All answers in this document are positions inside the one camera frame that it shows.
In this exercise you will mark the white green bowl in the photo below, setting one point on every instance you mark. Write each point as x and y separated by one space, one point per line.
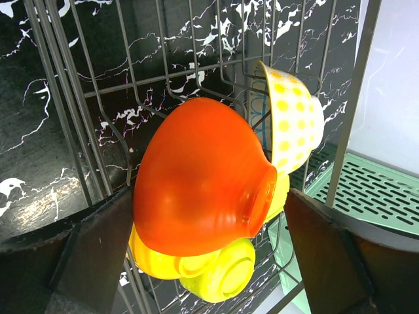
279 197

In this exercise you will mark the orange bowl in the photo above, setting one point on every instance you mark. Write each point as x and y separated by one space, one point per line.
163 266
203 181

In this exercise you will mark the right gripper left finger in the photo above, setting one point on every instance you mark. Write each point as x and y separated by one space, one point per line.
72 265

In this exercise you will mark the green striped bowl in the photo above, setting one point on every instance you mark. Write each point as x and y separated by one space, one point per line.
287 119

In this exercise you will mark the wire dish rack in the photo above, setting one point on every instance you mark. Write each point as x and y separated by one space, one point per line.
197 43

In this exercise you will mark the yellow bowl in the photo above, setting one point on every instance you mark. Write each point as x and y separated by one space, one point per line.
227 276

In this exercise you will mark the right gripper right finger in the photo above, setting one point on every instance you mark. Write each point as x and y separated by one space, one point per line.
348 265

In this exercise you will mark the green plastic file organizer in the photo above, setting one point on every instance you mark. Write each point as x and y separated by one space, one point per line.
366 190

